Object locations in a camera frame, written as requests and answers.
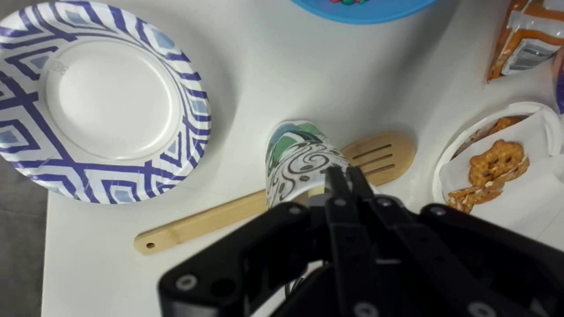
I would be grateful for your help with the white plate with pretzels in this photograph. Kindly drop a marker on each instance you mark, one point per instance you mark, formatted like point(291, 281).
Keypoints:
point(540, 176)

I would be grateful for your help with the blue patterned paper plate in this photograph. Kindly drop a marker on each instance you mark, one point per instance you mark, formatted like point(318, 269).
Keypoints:
point(106, 98)

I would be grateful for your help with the brown pretzels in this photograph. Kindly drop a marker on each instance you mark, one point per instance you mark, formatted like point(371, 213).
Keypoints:
point(494, 167)

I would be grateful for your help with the orange snack bag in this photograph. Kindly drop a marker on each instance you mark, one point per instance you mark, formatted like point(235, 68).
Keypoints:
point(522, 40)

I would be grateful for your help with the blue plastic bowl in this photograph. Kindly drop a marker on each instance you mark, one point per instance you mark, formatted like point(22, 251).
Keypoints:
point(364, 10)

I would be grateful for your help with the blue snack bag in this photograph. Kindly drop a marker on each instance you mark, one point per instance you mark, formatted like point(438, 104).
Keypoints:
point(559, 84)

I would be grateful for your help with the swirl patterned paper coffee cup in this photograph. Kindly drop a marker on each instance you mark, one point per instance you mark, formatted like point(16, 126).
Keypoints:
point(300, 160)

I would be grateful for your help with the wooden slotted spatula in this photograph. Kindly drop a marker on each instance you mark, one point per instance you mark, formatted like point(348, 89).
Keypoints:
point(212, 220)

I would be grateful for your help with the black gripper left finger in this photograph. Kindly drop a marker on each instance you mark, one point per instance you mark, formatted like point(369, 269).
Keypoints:
point(265, 264)

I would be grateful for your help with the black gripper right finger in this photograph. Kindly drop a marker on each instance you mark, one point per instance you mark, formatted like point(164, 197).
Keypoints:
point(446, 264)

